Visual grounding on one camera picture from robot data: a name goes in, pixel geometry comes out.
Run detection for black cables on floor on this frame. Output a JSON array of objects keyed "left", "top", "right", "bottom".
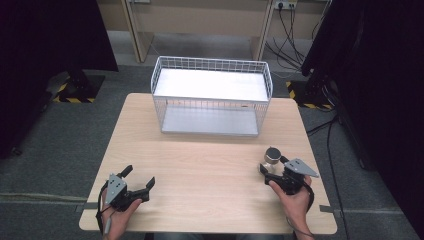
[{"left": 264, "top": 4, "right": 326, "bottom": 73}]

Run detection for person's left hand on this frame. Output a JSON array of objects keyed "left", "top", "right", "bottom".
[{"left": 100, "top": 188, "right": 143, "bottom": 240}]

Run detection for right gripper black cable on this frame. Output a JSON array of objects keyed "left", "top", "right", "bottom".
[{"left": 285, "top": 181, "right": 316, "bottom": 239}]

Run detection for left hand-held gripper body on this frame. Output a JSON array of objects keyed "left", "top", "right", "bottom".
[{"left": 104, "top": 173, "right": 151, "bottom": 213}]

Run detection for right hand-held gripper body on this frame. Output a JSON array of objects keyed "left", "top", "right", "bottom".
[{"left": 264, "top": 158, "right": 320, "bottom": 196}]

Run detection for beige wooden desk frame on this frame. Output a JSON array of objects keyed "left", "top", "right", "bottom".
[{"left": 96, "top": 0, "right": 333, "bottom": 64}]

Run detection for glass jar with black lid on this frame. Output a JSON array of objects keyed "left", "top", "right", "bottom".
[{"left": 262, "top": 146, "right": 283, "bottom": 174}]

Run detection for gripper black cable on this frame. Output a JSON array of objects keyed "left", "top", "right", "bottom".
[
  {"left": 285, "top": 181, "right": 316, "bottom": 239},
  {"left": 95, "top": 181, "right": 116, "bottom": 236}
]

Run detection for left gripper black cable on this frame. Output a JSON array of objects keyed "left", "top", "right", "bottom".
[{"left": 95, "top": 181, "right": 116, "bottom": 236}]

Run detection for person's right hand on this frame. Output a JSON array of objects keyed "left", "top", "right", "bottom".
[{"left": 268, "top": 174, "right": 315, "bottom": 240}]

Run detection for white wall power socket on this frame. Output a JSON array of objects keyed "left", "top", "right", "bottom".
[{"left": 273, "top": 0, "right": 298, "bottom": 10}]

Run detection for white wire two-tier shelf rack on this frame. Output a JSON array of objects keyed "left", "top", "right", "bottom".
[{"left": 150, "top": 55, "right": 274, "bottom": 138}]

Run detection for black stand with striped base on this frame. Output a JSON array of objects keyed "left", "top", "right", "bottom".
[
  {"left": 46, "top": 68, "right": 106, "bottom": 104},
  {"left": 285, "top": 71, "right": 336, "bottom": 111}
]

